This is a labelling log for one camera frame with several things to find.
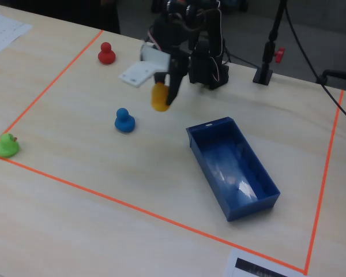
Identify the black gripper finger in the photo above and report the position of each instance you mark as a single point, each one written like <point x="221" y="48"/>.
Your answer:
<point x="160" y="78"/>
<point x="177" y="75"/>

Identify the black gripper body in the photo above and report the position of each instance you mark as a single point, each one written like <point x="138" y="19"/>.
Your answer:
<point x="177" y="64"/>

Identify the yellow rubber duck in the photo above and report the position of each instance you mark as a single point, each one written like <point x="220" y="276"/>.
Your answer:
<point x="159" y="98"/>

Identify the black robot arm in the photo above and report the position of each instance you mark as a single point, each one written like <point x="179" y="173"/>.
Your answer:
<point x="207" y="66"/>

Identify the blue rubber duck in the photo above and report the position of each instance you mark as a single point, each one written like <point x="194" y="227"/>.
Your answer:
<point x="124" y="121"/>

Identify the red rubber duck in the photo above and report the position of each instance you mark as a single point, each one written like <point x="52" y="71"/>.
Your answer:
<point x="106" y="54"/>

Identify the blue plastic box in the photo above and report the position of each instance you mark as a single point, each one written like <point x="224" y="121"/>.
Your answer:
<point x="233" y="173"/>

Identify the green rubber duck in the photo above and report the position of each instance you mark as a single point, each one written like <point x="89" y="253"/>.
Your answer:
<point x="5" y="147"/>

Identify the person in dark clothes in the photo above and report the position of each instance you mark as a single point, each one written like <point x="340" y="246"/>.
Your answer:
<point x="111" y="14"/>

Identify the red stand knob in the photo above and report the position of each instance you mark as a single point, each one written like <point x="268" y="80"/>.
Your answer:
<point x="280" y="54"/>

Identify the orange tape rectangle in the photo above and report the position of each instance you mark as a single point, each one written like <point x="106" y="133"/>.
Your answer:
<point x="103" y="196"/>

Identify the black chair leg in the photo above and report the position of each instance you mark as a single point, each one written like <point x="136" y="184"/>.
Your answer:
<point x="337" y="72"/>

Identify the white printed paper sheet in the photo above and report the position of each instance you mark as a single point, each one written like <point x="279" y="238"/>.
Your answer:
<point x="3" y="31"/>

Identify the white paper with black bar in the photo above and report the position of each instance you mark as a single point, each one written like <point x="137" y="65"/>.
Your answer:
<point x="248" y="264"/>

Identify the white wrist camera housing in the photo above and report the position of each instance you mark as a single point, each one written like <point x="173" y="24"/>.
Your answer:
<point x="144" y="70"/>

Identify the black camera stand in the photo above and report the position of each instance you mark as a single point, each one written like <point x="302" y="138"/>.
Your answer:
<point x="267" y="57"/>

